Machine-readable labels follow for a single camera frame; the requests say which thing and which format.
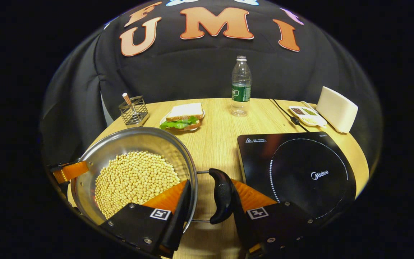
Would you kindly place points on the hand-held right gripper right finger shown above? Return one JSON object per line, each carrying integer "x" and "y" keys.
{"x": 243, "y": 226}

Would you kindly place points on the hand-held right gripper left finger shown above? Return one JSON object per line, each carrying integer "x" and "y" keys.
{"x": 180, "y": 223}

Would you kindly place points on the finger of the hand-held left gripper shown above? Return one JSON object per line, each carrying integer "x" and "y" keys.
{"x": 72, "y": 171}

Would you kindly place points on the stainless steel pot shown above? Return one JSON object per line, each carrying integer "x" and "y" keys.
{"x": 138, "y": 140}

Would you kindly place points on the black induction cooktop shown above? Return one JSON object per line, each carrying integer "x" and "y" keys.
{"x": 300, "y": 162}

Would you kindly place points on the pile of soybeans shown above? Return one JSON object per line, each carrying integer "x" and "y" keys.
{"x": 131, "y": 180}

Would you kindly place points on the brown utensil with pale tip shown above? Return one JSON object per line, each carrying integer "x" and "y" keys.
{"x": 128, "y": 102}

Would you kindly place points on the sandwich with lettuce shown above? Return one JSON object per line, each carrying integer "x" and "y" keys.
{"x": 184, "y": 112}

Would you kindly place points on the white seasoning tray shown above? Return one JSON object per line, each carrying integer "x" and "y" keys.
{"x": 307, "y": 116}

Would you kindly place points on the clear plastic water bottle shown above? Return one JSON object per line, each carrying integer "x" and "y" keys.
{"x": 241, "y": 86}

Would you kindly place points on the white box appliance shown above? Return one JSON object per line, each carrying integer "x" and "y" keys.
{"x": 336, "y": 109}

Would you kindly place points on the black backdrop cloth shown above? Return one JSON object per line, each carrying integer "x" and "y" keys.
{"x": 192, "y": 64}

